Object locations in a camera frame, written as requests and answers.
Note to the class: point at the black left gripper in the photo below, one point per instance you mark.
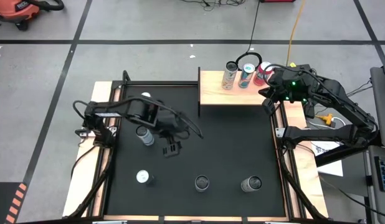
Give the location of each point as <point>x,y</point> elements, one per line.
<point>170,124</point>

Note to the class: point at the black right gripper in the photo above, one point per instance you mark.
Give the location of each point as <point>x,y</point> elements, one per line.
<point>289,84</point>

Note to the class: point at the blue silver Red Bull can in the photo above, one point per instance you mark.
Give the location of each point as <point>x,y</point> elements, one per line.
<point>245,79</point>

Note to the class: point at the silver-lid can blue tab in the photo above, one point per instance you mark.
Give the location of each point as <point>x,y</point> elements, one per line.
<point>142,176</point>

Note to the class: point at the Celsius Tropical Vibe can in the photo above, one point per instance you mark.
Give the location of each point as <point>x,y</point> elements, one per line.
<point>229,79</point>

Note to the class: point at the Celsius Arctic Vibe can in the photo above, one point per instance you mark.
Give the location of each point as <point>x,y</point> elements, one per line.
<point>202,183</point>

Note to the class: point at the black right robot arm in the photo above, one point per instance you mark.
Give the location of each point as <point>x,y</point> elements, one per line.
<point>335,133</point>

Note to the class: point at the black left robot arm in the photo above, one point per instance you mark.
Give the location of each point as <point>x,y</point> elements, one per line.
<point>117,110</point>

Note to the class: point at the white Celsius can blue band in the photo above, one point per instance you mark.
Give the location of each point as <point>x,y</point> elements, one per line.
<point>146,138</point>

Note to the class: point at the yellow power adapter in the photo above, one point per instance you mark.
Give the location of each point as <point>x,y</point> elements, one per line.
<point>326,119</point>

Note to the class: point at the grey slim can black lid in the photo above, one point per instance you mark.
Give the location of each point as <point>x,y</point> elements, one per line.
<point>250,185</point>

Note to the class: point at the white paper sheets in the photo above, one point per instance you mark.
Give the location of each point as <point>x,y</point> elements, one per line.
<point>331,169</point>

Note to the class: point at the red black box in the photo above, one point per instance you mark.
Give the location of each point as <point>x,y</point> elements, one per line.
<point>276,1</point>

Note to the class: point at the grey equipment cart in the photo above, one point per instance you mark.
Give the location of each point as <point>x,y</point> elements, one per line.
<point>379,102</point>

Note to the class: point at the orange shop vacuum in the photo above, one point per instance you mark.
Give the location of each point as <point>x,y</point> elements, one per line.
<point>15,9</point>

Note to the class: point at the silver metal mounting bracket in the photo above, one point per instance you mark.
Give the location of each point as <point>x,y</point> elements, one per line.
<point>81,134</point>
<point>279,132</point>

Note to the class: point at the wooden shelf black frame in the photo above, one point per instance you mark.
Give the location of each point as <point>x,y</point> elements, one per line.
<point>223,96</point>

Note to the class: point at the black table frame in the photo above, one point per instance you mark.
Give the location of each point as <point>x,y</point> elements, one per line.
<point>161,83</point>

